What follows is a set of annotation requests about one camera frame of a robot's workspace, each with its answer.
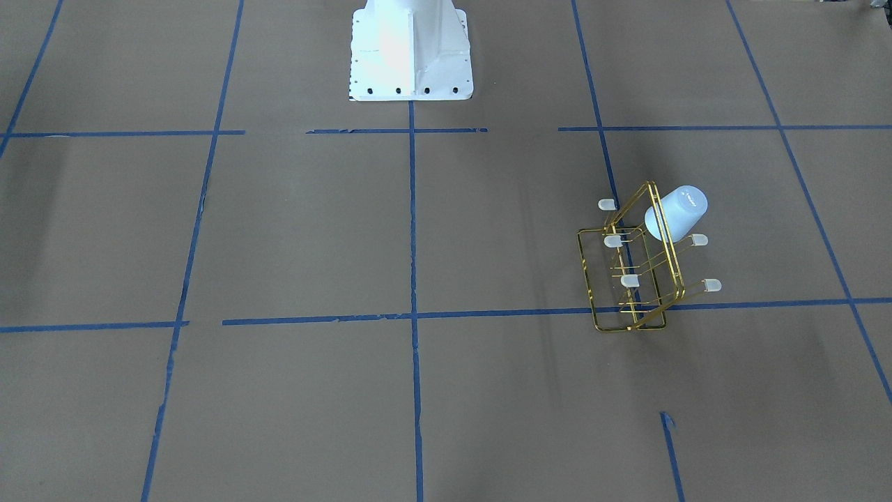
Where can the light blue plastic cup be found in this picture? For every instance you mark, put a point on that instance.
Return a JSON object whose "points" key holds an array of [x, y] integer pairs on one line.
{"points": [[682, 210]]}

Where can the brown paper table cover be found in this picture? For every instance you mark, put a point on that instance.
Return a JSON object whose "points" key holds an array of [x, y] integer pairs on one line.
{"points": [[222, 280]]}

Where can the gold wire cup holder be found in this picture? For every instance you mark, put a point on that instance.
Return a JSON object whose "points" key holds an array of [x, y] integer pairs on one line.
{"points": [[632, 278]]}

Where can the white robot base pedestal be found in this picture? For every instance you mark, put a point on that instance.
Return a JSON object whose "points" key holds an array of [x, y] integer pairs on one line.
{"points": [[410, 51]]}

